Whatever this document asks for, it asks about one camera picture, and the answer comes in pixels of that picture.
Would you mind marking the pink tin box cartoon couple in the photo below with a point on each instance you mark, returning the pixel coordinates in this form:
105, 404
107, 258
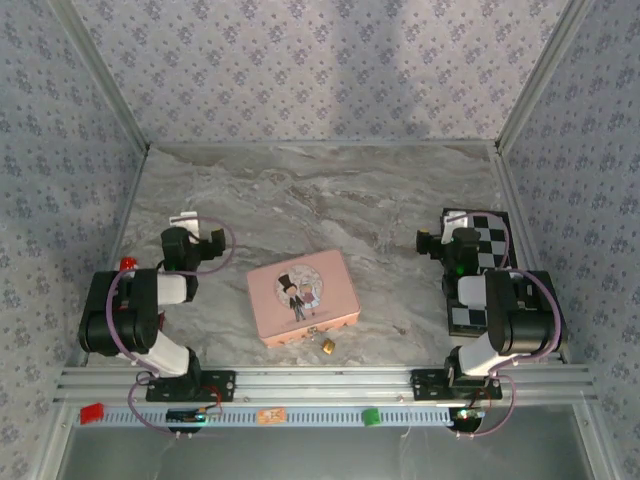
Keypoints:
330, 280

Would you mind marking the small brass padlock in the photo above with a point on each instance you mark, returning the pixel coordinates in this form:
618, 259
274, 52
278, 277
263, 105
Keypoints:
329, 347

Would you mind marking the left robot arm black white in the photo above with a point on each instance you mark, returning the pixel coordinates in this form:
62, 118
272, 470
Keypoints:
125, 320

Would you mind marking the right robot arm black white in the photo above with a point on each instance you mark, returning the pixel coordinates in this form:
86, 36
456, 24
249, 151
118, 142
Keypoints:
520, 320

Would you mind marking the black white checkerboard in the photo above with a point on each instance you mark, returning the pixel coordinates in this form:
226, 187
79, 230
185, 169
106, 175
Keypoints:
492, 235

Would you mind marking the red glitter tube silver cap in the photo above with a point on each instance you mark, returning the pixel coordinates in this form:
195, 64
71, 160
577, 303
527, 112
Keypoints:
128, 263

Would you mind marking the small circuit board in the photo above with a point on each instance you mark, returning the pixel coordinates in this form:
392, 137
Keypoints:
192, 416
469, 415

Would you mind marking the orange label sticker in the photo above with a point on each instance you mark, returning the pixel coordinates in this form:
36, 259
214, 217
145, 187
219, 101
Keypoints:
272, 416

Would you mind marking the green plastic tag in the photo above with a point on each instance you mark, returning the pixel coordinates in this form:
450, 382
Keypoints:
371, 417

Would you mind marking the red plastic tag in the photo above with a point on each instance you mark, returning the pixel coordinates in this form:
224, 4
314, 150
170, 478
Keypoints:
92, 413

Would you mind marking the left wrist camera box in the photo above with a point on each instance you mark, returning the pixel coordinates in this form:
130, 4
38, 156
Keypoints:
182, 218

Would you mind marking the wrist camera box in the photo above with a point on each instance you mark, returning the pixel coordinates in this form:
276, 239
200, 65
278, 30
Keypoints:
454, 217
182, 218

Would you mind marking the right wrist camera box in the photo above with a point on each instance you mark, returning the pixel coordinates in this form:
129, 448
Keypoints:
454, 217

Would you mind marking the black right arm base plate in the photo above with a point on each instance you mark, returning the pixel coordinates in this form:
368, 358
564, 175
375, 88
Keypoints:
425, 385

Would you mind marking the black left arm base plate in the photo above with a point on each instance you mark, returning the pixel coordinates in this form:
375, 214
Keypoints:
220, 385

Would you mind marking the aluminium mounting rail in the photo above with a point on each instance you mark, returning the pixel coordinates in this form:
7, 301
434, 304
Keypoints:
320, 382

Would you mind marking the aluminium frame post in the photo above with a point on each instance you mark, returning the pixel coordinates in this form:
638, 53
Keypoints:
100, 75
542, 75

